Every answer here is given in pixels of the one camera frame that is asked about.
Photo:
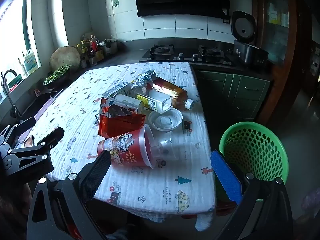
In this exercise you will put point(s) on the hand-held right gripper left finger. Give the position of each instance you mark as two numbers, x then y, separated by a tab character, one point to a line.
96	177

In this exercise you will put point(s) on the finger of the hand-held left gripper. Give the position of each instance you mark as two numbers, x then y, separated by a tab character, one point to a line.
26	123
55	135

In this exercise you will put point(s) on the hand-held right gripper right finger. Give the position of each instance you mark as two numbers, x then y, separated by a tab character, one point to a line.
225	177

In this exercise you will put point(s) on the red printed plastic cup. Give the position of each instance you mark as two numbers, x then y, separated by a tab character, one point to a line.
122	147

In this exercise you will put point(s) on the green plastic basket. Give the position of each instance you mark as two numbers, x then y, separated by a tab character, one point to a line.
255	142

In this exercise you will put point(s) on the red snack packet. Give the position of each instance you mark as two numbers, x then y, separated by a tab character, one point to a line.
117	126

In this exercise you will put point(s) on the white milk carton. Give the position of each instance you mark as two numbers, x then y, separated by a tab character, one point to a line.
120	90

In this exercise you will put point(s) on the white paper cup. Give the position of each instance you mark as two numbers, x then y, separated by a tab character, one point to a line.
127	100

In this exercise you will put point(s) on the clear bottle yellow label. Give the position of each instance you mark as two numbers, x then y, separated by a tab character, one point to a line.
155	101

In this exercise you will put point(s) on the amber tea bottle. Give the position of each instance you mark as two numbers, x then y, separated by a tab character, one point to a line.
175	92

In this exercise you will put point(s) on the foil snack wrapper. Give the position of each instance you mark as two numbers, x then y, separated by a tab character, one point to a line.
147	76

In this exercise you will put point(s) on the black faucet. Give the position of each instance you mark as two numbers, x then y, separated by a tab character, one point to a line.
13	111

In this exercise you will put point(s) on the red plastic object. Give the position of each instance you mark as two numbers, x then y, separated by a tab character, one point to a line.
225	208

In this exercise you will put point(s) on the green container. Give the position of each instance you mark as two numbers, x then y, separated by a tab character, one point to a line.
15	82

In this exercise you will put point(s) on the small white bottle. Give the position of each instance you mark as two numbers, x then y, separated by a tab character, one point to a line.
22	67

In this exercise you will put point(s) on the bowl of green vegetables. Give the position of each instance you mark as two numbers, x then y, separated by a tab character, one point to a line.
56	75

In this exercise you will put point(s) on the white printed tablecloth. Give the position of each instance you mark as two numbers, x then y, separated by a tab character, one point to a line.
155	185

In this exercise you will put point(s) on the white detergent jug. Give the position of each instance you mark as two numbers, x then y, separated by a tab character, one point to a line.
30	62

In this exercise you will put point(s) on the round wooden cutting board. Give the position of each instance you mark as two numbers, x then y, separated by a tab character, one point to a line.
65	57

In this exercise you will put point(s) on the translucent plastic bag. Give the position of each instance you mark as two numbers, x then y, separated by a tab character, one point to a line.
311	200

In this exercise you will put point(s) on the green kitchen cabinet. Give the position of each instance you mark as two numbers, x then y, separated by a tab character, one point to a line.
250	90

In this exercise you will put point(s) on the window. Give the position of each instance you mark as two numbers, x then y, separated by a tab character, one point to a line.
12	30

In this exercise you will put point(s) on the group of condiment bottles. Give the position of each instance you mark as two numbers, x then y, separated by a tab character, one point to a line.
92	46

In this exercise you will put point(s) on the metal pot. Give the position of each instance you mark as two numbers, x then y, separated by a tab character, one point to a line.
111	47

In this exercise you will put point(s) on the black rice cooker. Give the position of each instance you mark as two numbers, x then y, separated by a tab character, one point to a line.
250	52

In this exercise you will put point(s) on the black gas stove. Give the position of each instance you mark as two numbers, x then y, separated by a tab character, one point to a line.
185	55

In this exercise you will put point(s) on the wooden framed glass door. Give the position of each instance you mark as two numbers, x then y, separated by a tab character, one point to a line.
291	55

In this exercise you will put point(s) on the green wall hook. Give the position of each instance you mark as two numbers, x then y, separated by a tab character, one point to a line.
115	0

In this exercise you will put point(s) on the wall socket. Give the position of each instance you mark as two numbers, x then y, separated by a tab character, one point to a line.
226	21

